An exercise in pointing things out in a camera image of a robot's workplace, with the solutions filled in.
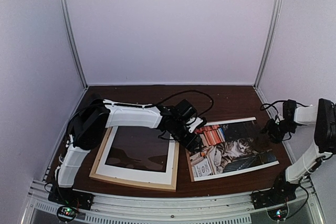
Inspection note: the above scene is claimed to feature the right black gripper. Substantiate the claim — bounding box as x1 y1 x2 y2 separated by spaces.
260 118 297 143

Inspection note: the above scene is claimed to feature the cat photo print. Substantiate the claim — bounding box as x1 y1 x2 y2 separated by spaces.
186 117 279 182

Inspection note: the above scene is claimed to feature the white mat board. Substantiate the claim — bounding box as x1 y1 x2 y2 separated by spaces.
94 126 177 186

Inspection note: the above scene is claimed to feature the light wooden picture frame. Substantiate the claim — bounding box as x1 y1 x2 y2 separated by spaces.
89 126 181 193

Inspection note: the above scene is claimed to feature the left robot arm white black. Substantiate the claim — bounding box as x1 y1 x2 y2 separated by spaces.
54 99 207 205

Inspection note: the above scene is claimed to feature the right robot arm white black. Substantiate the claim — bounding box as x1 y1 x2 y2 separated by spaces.
260 98 335 204

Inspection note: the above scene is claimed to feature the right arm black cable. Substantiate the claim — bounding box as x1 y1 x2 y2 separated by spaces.
259 100 309 206

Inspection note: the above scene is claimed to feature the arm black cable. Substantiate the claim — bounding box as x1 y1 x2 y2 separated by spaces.
259 100 309 206
157 90 214 117

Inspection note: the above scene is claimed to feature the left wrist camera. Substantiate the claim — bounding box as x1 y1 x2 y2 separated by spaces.
186 116 207 133

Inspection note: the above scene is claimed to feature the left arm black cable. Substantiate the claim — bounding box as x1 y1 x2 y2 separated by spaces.
157 90 214 117

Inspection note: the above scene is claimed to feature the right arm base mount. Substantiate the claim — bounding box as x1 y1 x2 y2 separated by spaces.
251 189 297 209

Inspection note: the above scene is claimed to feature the aluminium front rail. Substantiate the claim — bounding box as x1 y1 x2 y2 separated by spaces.
18 180 326 223

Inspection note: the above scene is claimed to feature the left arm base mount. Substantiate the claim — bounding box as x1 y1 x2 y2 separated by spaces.
48 191 94 210

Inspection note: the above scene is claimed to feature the right aluminium corner post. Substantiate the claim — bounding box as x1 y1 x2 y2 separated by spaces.
254 0 283 89

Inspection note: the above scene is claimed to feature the aluminium corner post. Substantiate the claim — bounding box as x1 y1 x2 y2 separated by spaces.
254 0 283 89
60 0 88 89

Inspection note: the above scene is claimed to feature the left aluminium corner post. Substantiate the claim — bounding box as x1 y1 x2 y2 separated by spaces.
60 0 88 89

